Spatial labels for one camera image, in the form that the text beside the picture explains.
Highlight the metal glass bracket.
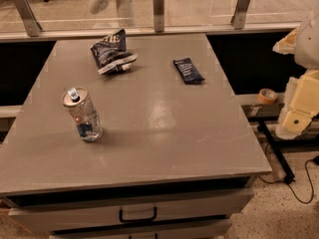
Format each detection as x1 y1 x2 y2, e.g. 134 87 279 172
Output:
230 0 250 30
153 0 164 33
12 0 42 37

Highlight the lower drawer with black handle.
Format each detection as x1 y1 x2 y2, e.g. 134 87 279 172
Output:
49 219 232 239

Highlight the dark blue rxbar wrapper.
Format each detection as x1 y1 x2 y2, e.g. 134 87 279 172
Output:
173 58 204 85

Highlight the middle metal glass bracket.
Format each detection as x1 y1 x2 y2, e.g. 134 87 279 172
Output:
153 0 164 33

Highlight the drawer with black handle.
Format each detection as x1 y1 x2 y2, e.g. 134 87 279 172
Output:
49 219 232 239
9 188 253 231

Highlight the orange tape roll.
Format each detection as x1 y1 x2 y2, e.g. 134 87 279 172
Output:
258 89 278 105

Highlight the black cable on floor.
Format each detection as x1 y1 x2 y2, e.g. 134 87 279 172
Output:
258 157 319 205

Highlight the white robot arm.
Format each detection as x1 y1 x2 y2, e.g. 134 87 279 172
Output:
272 12 319 139

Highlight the black metal frame leg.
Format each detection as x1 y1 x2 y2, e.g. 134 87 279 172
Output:
257 119 295 185

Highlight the right metal glass bracket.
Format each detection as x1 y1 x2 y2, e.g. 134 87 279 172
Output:
230 0 250 30

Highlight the upper drawer with black handle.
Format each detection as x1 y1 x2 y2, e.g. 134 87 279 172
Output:
9 188 253 231

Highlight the crumpled dark blue chip bag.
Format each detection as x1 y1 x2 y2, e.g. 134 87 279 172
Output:
90 29 138 75

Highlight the left metal glass bracket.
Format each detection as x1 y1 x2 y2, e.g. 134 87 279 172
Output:
12 0 42 37

